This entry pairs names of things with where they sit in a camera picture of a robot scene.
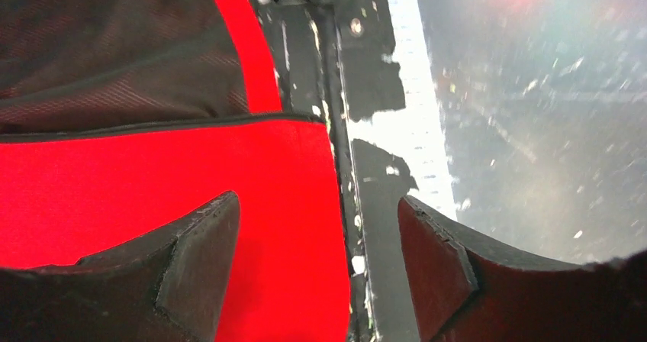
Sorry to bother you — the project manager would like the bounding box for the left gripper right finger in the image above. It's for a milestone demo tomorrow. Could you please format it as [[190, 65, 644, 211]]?
[[398, 196, 646, 341]]

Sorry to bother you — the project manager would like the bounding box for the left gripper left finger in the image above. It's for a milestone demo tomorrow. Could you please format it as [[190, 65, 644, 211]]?
[[1, 192, 240, 341]]

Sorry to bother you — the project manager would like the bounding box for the red zip jacket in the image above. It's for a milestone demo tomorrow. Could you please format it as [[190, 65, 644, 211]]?
[[1, 0, 350, 341]]

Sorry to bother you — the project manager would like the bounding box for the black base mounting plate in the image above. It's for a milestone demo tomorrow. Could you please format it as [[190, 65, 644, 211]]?
[[250, 0, 417, 341]]

